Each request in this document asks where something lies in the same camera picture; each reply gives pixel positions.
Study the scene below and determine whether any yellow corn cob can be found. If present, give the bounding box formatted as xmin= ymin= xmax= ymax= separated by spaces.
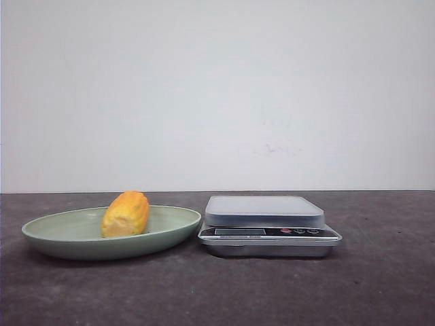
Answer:
xmin=101 ymin=191 xmax=150 ymax=238

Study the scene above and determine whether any silver digital kitchen scale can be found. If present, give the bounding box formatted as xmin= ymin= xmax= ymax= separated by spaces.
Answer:
xmin=198 ymin=195 xmax=343 ymax=257

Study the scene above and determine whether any light green plate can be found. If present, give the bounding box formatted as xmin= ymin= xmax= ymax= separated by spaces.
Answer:
xmin=22 ymin=205 xmax=201 ymax=261

